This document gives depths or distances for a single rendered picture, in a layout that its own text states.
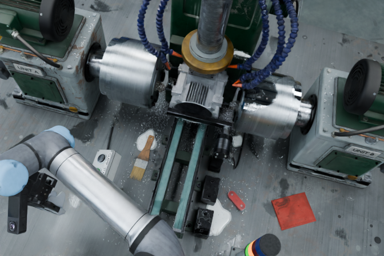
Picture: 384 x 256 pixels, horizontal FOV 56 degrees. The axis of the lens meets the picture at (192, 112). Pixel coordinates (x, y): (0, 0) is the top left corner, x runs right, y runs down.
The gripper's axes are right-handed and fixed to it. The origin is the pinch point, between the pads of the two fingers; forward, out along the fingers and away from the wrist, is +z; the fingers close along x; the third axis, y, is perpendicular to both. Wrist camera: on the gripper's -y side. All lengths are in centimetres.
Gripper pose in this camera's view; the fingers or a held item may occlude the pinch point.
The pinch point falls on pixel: (60, 214)
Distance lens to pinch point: 115.9
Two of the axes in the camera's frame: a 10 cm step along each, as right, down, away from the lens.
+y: 2.3, -8.6, 4.6
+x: -8.8, 0.2, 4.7
